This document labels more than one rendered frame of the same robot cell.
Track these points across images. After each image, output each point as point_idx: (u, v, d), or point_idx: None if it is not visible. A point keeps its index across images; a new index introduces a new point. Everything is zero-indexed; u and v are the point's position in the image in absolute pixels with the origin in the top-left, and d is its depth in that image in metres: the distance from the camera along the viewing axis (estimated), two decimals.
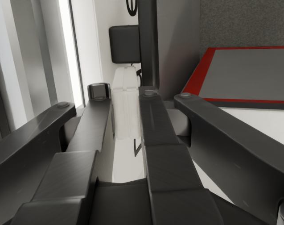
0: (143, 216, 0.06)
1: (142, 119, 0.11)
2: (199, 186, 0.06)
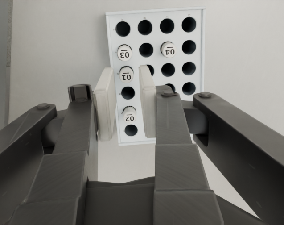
0: (143, 216, 0.06)
1: (158, 118, 0.11)
2: (205, 188, 0.06)
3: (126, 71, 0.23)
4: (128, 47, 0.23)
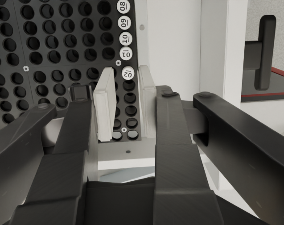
0: (143, 216, 0.06)
1: (158, 118, 0.11)
2: (205, 188, 0.06)
3: (126, 49, 0.26)
4: None
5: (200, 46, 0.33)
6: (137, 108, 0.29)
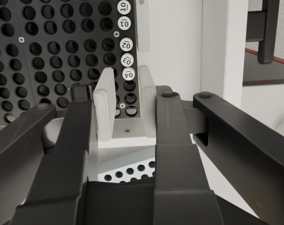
0: (143, 216, 0.06)
1: (158, 118, 0.11)
2: (205, 188, 0.06)
3: (125, 18, 0.25)
4: (132, 56, 0.26)
5: (202, 22, 0.32)
6: (136, 83, 0.28)
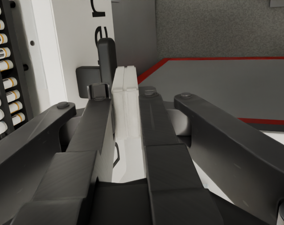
0: (143, 216, 0.06)
1: (142, 119, 0.11)
2: (199, 186, 0.06)
3: None
4: None
5: None
6: (7, 124, 0.29)
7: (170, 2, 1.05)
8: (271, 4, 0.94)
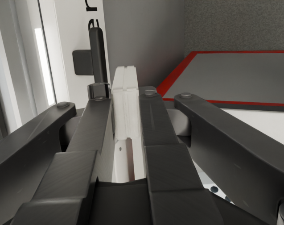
0: (143, 216, 0.06)
1: (142, 119, 0.11)
2: (199, 186, 0.06)
3: None
4: None
5: None
6: None
7: None
8: None
